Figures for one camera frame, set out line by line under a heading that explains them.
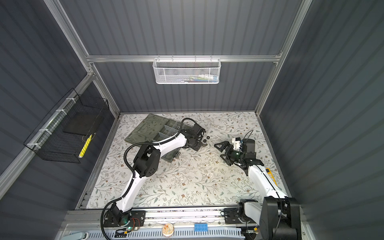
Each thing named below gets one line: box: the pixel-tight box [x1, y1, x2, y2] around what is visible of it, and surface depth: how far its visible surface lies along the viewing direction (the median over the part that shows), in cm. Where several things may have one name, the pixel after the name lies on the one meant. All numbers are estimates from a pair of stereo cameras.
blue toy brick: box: [194, 223, 208, 232], surface depth 71 cm
